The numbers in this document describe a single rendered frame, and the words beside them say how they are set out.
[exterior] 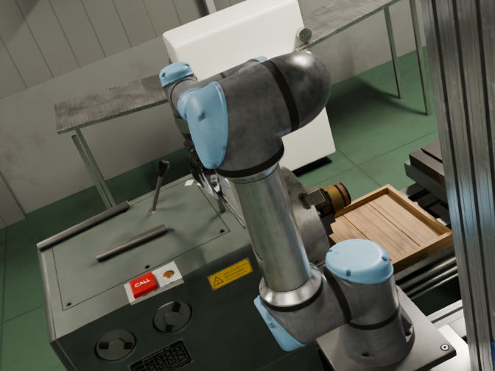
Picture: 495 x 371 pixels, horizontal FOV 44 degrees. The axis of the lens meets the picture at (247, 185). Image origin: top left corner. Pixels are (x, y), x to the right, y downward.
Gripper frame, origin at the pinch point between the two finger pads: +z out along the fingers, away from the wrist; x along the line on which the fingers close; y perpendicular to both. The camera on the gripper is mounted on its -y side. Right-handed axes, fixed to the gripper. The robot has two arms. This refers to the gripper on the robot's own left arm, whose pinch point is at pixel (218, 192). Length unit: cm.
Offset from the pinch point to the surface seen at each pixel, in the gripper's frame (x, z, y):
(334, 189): 34.3, 22.3, -10.8
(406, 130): 165, 134, -195
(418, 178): 71, 45, -27
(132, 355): -36.2, 23.6, 13.6
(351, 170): 113, 134, -180
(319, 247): 20.4, 27.8, 3.5
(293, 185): 21.2, 11.9, -6.0
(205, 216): -4.6, 8.9, -6.4
